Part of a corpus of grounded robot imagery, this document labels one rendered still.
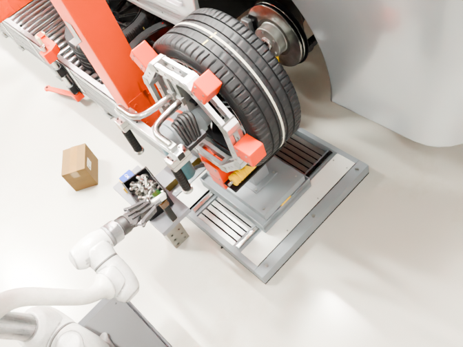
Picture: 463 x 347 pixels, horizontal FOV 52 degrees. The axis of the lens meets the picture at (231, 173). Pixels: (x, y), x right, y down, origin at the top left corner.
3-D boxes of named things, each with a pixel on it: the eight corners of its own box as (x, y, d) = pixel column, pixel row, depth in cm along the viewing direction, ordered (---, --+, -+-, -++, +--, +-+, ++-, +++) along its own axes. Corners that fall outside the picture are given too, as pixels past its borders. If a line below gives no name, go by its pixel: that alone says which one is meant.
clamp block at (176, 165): (193, 157, 175) (189, 148, 171) (176, 173, 173) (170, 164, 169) (184, 151, 178) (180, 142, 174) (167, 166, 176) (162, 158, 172)
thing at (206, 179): (311, 186, 252) (309, 176, 245) (266, 234, 243) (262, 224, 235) (247, 145, 281) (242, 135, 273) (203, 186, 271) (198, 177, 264)
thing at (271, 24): (299, 74, 224) (311, 32, 194) (288, 85, 221) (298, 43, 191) (250, 34, 231) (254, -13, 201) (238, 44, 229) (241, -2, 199)
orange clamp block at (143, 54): (160, 56, 189) (145, 39, 187) (145, 69, 186) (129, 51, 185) (158, 62, 195) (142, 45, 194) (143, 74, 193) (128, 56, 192)
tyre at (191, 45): (328, 111, 173) (205, -26, 168) (285, 153, 166) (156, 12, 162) (271, 146, 236) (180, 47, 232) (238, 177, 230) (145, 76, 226)
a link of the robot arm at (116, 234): (96, 223, 180) (109, 214, 183) (103, 239, 186) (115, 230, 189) (110, 235, 175) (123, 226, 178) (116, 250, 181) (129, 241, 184)
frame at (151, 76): (261, 180, 201) (228, 89, 159) (251, 191, 199) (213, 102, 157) (182, 127, 232) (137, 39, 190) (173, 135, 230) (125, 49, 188)
